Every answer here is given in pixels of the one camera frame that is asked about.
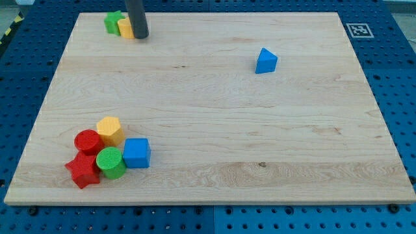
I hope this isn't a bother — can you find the red cylinder block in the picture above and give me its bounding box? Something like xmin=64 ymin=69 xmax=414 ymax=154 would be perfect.
xmin=74 ymin=129 xmax=105 ymax=155

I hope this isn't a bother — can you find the yellow hexagon block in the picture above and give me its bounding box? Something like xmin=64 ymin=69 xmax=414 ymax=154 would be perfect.
xmin=96 ymin=116 xmax=125 ymax=147

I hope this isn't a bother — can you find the yellow heart block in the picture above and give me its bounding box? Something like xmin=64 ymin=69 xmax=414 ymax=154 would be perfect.
xmin=117 ymin=17 xmax=135 ymax=39

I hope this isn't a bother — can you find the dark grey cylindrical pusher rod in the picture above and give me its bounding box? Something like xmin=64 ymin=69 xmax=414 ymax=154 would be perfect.
xmin=125 ymin=0 xmax=149 ymax=39

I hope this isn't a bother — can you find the green star block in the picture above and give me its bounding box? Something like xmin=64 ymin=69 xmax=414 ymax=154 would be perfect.
xmin=104 ymin=10 xmax=125 ymax=36

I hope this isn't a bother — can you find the blue cube block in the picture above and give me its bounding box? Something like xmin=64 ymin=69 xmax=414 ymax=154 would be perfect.
xmin=123 ymin=138 xmax=151 ymax=168

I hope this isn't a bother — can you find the green cylinder block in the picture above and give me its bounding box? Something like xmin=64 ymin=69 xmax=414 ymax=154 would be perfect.
xmin=96 ymin=147 xmax=127 ymax=179

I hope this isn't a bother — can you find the black bolt front right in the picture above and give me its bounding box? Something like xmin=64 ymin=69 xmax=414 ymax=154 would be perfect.
xmin=387 ymin=203 xmax=400 ymax=214

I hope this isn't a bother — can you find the red star block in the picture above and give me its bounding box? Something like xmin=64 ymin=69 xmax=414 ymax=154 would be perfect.
xmin=65 ymin=151 xmax=100 ymax=189

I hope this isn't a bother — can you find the black bolt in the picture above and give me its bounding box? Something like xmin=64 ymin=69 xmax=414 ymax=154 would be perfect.
xmin=387 ymin=203 xmax=400 ymax=214
xmin=27 ymin=206 xmax=39 ymax=216

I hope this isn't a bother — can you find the white fiducial marker tag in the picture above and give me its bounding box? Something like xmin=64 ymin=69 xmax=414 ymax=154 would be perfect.
xmin=346 ymin=23 xmax=374 ymax=38

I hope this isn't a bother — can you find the blue triangle block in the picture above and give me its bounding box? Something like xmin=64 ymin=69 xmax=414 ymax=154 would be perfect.
xmin=255 ymin=47 xmax=278 ymax=74

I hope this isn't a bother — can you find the light wooden board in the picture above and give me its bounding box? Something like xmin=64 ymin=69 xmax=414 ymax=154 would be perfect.
xmin=5 ymin=12 xmax=415 ymax=205

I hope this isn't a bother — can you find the black bolt front left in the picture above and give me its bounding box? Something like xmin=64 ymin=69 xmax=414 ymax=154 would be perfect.
xmin=27 ymin=206 xmax=39 ymax=216

